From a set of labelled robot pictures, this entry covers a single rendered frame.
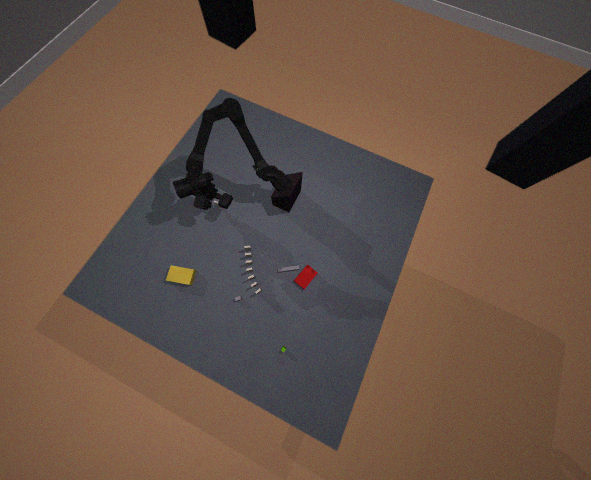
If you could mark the red rectangular block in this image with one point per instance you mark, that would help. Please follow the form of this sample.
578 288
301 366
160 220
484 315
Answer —
305 277

